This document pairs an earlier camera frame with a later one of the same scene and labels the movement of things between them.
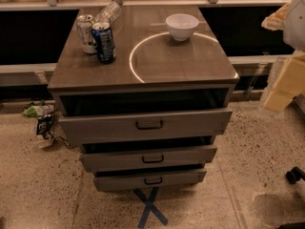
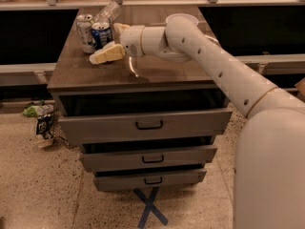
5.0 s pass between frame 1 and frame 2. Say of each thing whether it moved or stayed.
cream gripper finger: moved
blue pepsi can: stayed
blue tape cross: stayed
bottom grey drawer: stayed
